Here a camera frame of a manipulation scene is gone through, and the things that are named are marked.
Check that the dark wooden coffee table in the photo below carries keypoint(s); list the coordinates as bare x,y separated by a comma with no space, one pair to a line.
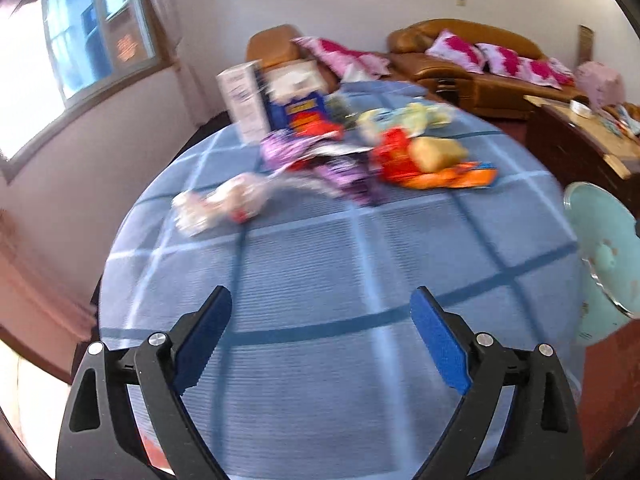
560,145

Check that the pink floral pillow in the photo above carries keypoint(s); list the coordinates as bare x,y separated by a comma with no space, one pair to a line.
505,60
540,71
455,52
340,57

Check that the rolled woven mat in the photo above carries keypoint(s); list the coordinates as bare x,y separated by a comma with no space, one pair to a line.
587,42

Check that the window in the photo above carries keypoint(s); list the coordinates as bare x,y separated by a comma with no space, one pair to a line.
75,50

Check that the pink cloth cover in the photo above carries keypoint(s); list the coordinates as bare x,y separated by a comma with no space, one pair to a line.
600,85

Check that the white and yellow plastic bag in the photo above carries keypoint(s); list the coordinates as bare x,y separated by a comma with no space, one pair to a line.
400,117

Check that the long brown leather sofa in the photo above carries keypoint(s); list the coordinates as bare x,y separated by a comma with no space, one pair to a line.
500,95

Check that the white paper packet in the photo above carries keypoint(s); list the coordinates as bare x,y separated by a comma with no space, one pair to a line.
220,202

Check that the red window decoration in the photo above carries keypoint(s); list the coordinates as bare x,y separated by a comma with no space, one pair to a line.
126,46

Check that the small clear snack packet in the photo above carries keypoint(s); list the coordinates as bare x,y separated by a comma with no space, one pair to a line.
340,107

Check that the red plastic bag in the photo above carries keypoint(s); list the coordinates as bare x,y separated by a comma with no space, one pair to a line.
395,152

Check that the small white box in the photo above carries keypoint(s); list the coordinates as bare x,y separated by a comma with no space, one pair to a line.
582,108

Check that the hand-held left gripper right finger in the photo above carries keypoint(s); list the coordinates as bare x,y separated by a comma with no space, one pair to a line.
440,340

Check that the crumpled floral cloth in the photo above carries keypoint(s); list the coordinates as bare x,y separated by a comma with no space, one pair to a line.
562,72

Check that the blue drink carton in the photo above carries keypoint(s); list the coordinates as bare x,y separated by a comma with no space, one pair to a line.
300,110

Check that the white folded cloth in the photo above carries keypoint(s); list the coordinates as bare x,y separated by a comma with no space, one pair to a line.
357,72

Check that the brown leather chaise sofa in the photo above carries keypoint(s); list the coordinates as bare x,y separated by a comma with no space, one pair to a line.
272,47

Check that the tan bread bun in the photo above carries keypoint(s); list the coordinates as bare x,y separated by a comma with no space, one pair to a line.
435,152

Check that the orange snack packet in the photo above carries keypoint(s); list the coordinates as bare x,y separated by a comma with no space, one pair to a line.
460,177

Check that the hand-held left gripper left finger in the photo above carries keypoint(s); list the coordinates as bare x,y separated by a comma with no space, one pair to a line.
200,345

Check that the white milk carton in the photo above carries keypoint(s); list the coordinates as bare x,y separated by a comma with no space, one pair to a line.
242,100

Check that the purple and white wrapper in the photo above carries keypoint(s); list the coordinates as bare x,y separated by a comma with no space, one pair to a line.
345,175

